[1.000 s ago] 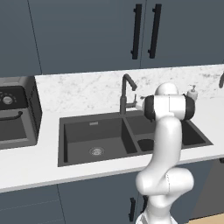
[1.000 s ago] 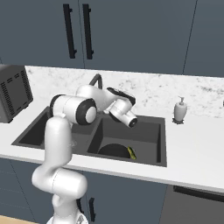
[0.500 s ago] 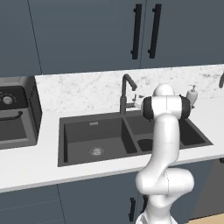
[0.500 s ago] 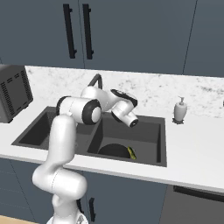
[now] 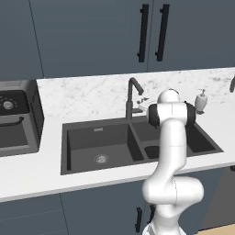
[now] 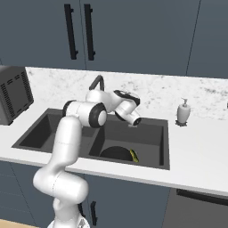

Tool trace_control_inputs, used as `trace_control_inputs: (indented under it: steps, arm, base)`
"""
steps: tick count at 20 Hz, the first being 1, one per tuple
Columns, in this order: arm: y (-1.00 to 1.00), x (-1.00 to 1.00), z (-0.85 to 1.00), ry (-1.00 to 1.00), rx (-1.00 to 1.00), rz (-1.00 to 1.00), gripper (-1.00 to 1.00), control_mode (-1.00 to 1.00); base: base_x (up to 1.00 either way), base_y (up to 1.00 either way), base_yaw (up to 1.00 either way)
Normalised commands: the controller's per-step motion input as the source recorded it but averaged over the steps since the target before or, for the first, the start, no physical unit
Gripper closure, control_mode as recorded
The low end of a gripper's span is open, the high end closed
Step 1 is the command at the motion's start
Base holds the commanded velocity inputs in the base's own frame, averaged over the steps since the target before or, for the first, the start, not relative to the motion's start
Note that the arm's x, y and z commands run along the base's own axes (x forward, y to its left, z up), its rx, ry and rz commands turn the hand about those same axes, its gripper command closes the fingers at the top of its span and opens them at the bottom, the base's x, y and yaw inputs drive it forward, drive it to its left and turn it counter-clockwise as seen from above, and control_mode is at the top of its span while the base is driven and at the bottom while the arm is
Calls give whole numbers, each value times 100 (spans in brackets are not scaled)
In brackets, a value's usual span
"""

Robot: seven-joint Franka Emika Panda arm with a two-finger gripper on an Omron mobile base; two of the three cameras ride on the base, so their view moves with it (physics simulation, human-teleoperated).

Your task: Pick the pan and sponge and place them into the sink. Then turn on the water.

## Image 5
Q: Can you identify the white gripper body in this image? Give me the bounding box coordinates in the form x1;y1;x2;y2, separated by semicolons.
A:
137;103;151;114

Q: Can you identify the dark double basin sink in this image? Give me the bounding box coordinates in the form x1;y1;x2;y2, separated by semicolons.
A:
60;114;225;176

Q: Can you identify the dark curved tap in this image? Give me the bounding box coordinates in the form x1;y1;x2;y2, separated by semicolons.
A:
125;76;145;121

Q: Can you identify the white soap dispenser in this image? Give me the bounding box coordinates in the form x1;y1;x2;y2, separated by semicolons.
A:
195;88;209;116

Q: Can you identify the blue-grey base cupboard door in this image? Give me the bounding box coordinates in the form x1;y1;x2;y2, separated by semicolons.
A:
146;167;226;235
59;179;149;235
0;192;67;235

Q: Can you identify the black toaster oven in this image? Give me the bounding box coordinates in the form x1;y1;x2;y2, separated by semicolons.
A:
0;80;46;158

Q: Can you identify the silver toaster oven knob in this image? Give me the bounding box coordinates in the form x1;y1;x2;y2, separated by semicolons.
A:
2;99;15;111

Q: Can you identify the black wall cupboard handle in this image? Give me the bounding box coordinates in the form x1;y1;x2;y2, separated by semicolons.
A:
154;3;171;62
136;3;151;63

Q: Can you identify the blue-grey wall cupboard door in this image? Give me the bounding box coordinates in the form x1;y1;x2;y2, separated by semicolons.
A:
148;0;235;73
28;0;154;79
0;0;44;83

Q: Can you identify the black base cupboard handle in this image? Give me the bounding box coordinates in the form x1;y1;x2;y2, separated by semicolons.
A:
134;207;143;234
148;204;156;225

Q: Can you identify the black toaster oven handle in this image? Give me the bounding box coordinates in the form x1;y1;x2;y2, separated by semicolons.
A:
0;116;25;128

